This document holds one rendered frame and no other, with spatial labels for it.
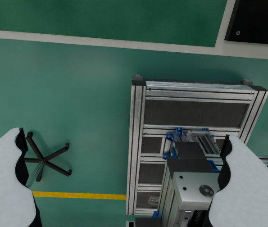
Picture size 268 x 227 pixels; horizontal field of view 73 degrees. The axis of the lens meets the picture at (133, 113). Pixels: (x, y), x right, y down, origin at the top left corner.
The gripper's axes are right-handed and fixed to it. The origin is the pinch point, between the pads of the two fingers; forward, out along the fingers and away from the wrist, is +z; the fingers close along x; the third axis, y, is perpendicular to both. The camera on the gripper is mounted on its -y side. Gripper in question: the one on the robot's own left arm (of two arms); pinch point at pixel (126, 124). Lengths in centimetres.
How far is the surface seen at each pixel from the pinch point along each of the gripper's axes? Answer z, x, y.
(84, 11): 40.2, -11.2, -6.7
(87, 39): 40.4, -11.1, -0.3
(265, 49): 40, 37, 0
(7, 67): 115, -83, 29
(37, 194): 115, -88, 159
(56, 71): 115, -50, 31
